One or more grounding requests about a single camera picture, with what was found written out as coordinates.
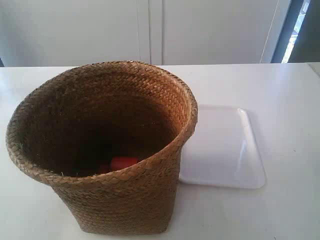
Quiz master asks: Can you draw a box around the brown woven wicker basket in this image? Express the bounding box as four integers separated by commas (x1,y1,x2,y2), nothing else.
5,61,198,235

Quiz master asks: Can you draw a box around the white square plastic tray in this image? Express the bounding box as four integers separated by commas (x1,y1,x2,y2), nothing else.
179,105,266,189

